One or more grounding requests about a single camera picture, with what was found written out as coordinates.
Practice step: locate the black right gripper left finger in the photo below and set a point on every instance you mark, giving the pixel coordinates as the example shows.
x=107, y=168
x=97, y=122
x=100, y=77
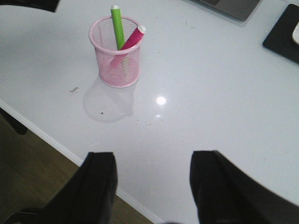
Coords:
x=87, y=198

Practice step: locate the grey open laptop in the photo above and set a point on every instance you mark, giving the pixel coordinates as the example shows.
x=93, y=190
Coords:
x=237, y=9

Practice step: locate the black mouse pad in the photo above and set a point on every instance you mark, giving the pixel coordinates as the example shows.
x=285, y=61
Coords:
x=279, y=39

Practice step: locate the white computer mouse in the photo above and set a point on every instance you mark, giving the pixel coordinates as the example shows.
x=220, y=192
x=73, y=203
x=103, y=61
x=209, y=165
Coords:
x=295, y=34

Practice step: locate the pink marker pen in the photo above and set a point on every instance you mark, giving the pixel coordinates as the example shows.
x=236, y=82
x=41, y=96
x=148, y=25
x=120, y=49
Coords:
x=134, y=38

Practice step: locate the green marker pen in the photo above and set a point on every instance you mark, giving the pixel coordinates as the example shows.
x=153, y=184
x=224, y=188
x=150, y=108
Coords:
x=118, y=32

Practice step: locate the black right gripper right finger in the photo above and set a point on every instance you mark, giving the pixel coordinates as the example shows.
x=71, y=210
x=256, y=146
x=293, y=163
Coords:
x=223, y=194

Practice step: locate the pink mesh pen holder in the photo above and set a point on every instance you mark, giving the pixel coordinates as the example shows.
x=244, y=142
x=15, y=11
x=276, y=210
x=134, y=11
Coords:
x=101, y=35

